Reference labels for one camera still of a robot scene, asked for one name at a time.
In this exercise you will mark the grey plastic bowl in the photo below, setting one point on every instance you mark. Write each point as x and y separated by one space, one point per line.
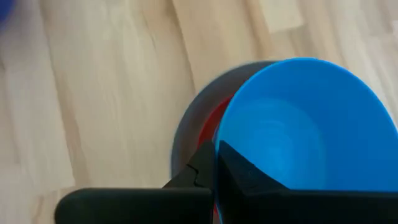
199 109

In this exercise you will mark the dark blue plastic bowl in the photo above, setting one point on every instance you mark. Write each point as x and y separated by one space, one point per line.
4 11

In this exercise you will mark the red plastic bowl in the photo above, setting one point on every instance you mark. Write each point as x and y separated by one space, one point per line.
213 124

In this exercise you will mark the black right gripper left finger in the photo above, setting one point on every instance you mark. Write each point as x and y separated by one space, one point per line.
186 199

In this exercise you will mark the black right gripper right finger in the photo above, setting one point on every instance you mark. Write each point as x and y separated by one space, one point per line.
248 193

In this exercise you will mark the light blue plastic bowl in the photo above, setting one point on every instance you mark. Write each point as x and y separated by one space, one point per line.
311 124

